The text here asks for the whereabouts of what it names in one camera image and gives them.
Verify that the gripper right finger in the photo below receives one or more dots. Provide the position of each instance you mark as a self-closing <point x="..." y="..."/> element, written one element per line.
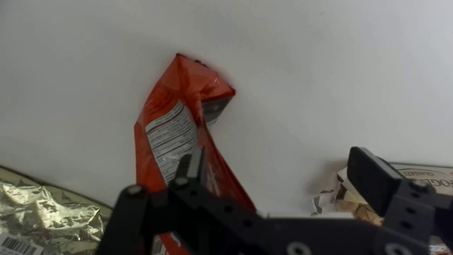
<point x="385" y="184"/>

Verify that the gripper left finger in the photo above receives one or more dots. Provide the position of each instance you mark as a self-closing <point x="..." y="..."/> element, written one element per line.
<point x="198" y="209"/>

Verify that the beige printed packet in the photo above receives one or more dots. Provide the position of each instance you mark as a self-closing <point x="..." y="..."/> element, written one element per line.
<point x="354" y="202"/>

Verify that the orange coffee packet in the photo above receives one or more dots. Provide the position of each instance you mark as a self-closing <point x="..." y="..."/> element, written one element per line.
<point x="177" y="124"/>

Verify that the silver foil packet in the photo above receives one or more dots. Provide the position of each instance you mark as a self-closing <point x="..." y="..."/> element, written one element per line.
<point x="46" y="212"/>

